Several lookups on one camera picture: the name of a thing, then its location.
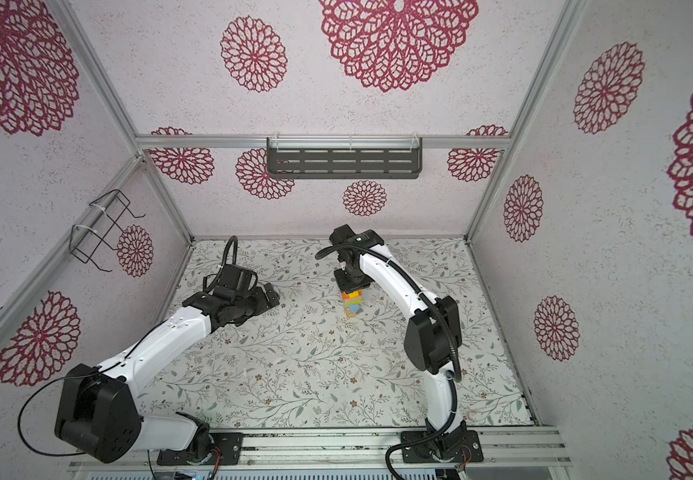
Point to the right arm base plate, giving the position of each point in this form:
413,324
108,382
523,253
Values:
468,451

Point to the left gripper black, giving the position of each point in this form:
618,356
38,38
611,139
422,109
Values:
257,292

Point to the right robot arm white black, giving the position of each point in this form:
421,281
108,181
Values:
431,340

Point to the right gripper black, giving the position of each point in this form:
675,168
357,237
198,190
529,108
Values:
344,286

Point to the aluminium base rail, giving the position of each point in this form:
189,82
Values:
352,453

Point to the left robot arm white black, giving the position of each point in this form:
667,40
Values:
98,414

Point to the black wire wall rack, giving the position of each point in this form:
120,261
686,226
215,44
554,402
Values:
87,236

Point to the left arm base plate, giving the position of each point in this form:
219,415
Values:
220,449

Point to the grey metal wall shelf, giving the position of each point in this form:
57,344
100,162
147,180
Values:
287,160

